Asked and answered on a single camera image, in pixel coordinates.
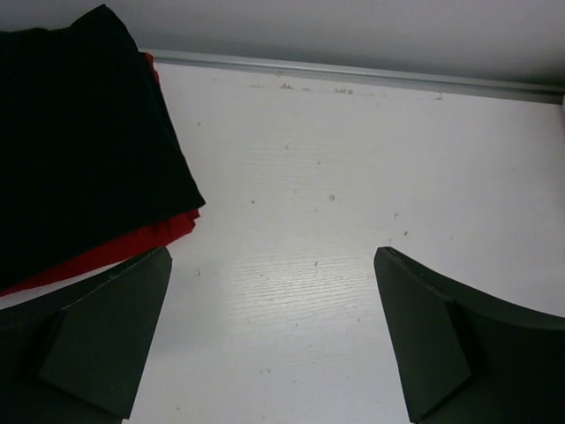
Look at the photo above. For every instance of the red t shirt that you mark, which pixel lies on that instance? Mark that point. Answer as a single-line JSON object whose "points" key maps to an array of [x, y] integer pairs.
{"points": [[110, 252]]}

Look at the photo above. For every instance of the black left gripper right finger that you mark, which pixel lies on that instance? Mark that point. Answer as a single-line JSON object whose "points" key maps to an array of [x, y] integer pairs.
{"points": [[464, 356]]}

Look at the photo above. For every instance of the black t shirt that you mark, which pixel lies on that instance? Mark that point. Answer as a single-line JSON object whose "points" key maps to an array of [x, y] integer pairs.
{"points": [[84, 146]]}

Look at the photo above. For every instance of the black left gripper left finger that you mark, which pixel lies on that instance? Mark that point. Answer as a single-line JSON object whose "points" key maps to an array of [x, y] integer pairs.
{"points": [[77, 354]]}

